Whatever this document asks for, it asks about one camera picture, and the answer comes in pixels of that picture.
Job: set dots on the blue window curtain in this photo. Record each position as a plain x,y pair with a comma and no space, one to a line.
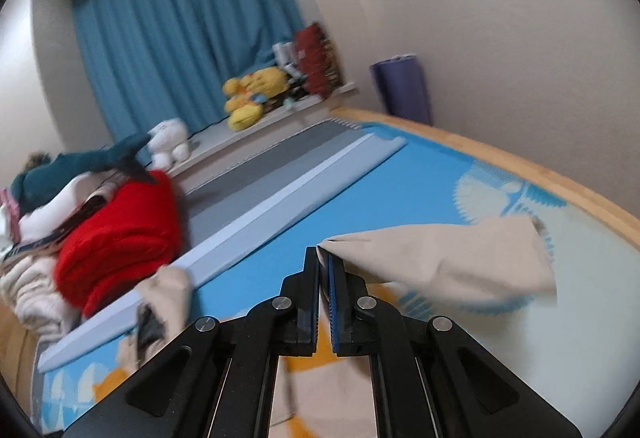
152,60

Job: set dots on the white and pink folded clothes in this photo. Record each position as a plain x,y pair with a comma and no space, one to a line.
9,222

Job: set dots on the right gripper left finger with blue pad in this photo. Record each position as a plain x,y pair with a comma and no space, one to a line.
300,334

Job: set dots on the purple rolled mat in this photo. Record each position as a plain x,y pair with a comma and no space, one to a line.
401,83

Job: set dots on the light blue folded mat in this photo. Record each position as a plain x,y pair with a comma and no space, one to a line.
226,247

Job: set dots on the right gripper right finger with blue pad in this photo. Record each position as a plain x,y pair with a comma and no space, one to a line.
350,336

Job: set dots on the red folded blanket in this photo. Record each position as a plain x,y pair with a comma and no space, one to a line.
122,244

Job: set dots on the dark teal plush shark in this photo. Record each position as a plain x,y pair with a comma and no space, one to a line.
38,186

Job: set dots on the blue and white bed sheet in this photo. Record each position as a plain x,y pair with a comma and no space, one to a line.
580,352

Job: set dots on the cream folded fleece blanket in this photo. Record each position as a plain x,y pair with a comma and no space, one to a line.
28,288

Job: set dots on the white plush toy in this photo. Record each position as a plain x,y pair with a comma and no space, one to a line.
169,144

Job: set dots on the yellow plush toys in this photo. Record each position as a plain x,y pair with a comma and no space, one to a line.
247,96

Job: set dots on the grey mattress pad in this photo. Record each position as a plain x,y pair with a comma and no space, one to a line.
209,207

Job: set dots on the beige and orange hooded jacket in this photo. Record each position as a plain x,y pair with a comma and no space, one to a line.
486,265

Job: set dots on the wooden bed frame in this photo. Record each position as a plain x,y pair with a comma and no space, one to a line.
592,203

